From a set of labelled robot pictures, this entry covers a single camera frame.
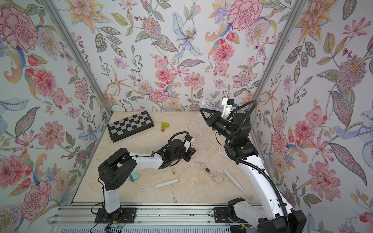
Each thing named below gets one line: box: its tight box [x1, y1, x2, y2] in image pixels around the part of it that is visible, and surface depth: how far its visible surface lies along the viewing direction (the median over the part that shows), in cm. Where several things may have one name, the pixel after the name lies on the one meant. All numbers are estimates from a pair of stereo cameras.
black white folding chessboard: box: [106, 110, 155, 143], surface depth 110 cm
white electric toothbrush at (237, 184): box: [223, 169, 255, 201], surface depth 86 cm
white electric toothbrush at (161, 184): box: [140, 178, 179, 192], surface depth 86 cm
